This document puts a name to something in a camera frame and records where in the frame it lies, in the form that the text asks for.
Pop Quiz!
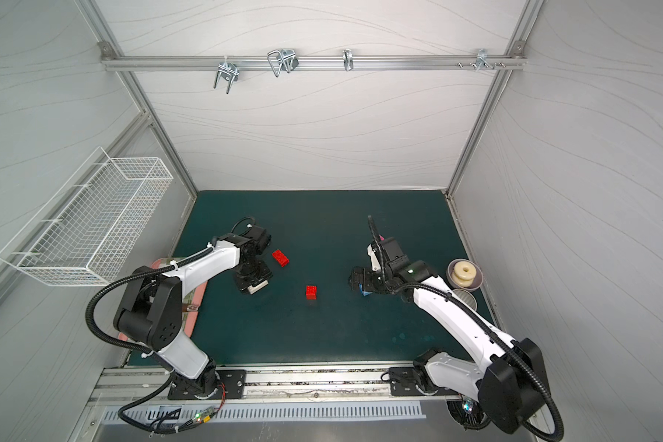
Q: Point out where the white 2x4 lego brick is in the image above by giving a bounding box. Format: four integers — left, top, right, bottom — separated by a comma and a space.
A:
247, 280, 269, 295

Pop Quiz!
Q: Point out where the red 2x4 lego brick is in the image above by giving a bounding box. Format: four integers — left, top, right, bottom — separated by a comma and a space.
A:
272, 250, 289, 267

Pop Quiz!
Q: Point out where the blue 2x4 lego brick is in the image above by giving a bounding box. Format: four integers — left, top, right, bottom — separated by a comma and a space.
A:
359, 285, 374, 297

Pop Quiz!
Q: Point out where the red 2x2 lego brick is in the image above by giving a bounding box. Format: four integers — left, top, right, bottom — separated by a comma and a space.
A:
305, 285, 317, 300

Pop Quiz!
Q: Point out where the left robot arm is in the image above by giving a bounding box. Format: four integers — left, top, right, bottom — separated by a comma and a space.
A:
114, 225, 272, 399

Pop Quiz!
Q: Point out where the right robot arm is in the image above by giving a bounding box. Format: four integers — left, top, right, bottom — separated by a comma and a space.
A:
349, 237, 565, 441

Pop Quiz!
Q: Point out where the pink tray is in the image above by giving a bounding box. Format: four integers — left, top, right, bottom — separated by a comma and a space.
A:
118, 257, 207, 342

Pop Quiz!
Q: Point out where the green table mat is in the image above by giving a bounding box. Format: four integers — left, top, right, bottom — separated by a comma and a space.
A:
175, 191, 467, 365

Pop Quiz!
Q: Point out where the metal hook clamp left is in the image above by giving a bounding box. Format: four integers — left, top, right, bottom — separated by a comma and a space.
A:
213, 60, 239, 94

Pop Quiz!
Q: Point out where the metal hook clamp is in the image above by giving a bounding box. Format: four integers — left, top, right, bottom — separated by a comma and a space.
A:
266, 49, 299, 77
213, 60, 239, 94

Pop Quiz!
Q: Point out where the metal hook clamp middle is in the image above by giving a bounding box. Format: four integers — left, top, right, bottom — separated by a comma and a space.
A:
266, 49, 299, 77

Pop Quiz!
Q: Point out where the metal clamp right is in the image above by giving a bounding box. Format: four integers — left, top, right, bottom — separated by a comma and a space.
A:
457, 49, 506, 72

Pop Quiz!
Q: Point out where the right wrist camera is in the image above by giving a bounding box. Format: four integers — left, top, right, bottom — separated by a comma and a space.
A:
366, 244, 381, 273

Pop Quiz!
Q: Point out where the bowl with cream ring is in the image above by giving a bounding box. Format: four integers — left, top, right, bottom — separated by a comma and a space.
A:
447, 259, 484, 292

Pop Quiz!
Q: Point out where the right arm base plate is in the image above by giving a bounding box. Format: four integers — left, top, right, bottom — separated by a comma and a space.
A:
380, 366, 460, 397

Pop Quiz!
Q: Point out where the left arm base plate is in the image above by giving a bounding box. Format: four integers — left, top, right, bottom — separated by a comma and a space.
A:
168, 369, 247, 401

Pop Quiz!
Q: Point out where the white slotted cable duct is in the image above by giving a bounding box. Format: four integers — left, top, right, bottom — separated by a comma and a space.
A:
125, 401, 427, 425

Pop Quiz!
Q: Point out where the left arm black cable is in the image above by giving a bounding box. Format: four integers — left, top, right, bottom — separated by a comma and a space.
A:
85, 216, 258, 436

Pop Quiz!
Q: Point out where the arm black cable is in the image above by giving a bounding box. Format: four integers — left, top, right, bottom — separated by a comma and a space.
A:
85, 216, 258, 436
366, 214, 565, 442

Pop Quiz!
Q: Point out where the white wire basket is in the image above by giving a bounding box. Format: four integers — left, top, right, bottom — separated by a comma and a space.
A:
0, 147, 173, 287

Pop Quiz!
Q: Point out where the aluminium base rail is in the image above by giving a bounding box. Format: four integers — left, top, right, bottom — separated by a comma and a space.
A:
87, 361, 543, 407

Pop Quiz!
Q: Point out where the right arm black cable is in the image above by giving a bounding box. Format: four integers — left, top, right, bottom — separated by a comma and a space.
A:
366, 214, 565, 442

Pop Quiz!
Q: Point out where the metal ring clamp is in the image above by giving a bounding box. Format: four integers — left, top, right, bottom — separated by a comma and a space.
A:
342, 49, 354, 72

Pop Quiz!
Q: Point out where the aluminium crossbar rail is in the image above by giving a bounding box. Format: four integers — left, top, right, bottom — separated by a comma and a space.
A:
101, 53, 528, 73

